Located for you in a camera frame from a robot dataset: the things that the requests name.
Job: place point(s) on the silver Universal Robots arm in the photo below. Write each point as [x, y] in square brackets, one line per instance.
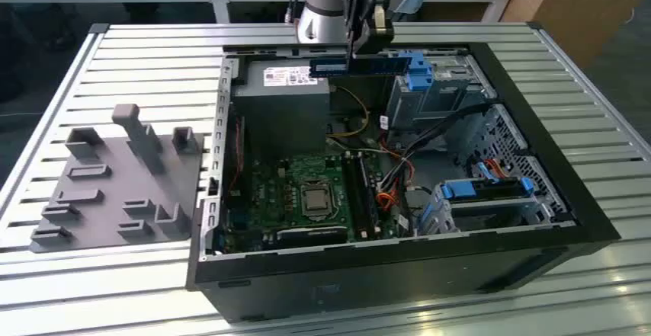
[321, 8]

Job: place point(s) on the grey power supply unit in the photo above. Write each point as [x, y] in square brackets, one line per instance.
[280, 111]

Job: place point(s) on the silver CPU in socket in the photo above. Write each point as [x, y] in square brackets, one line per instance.
[316, 201]

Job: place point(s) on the black installed RAM stick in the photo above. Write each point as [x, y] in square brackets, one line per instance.
[370, 195]

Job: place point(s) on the blue optical drive latch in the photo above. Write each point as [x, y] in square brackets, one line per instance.
[420, 69]

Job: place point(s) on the black open PC case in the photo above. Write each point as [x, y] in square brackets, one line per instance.
[408, 275]

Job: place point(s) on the grey plastic parts rack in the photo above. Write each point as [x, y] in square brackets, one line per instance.
[128, 191]

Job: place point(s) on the blue-labelled RAM stick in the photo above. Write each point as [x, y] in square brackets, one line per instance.
[382, 65]

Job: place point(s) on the wooden cabinet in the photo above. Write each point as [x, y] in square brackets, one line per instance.
[585, 8]

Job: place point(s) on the green motherboard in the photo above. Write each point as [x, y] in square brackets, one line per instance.
[276, 206]

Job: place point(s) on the blue disk carrier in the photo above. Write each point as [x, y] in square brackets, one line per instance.
[461, 191]

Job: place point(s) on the black graphics card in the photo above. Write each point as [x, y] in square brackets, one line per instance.
[313, 235]

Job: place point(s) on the metal drive cage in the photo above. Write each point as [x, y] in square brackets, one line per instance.
[442, 96]

